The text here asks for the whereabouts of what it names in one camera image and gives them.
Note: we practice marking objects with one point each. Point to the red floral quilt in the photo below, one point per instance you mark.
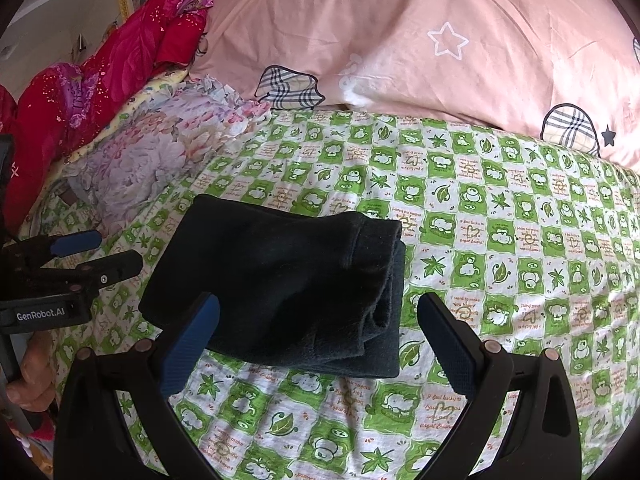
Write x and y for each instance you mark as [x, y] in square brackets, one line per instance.
[95, 85]

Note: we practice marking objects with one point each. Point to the green printed bedsheet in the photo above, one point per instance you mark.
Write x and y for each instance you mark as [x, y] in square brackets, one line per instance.
[475, 240]

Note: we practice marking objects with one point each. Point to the lavender floral quilt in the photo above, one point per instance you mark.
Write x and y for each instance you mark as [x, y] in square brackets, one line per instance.
[150, 155]

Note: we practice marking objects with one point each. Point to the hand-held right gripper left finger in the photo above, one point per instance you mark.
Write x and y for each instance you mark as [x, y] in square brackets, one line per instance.
[192, 340]

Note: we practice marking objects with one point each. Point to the person's left hand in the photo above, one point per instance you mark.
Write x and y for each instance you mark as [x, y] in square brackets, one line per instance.
[35, 370]

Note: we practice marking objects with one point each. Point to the pink quilt with plaid prints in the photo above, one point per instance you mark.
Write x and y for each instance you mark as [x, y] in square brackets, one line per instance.
[425, 35]

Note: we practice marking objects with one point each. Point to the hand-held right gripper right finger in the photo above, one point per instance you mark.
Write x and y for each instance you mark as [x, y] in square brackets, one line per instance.
[450, 342]

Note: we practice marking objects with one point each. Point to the yellow patterned blanket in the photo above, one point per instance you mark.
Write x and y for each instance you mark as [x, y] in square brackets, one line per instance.
[130, 110]

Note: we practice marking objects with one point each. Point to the dark pants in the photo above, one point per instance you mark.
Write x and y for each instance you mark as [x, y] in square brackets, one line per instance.
[285, 285]

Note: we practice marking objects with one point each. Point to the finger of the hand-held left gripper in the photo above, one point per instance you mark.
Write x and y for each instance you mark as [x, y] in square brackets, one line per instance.
[110, 272]
[75, 243]

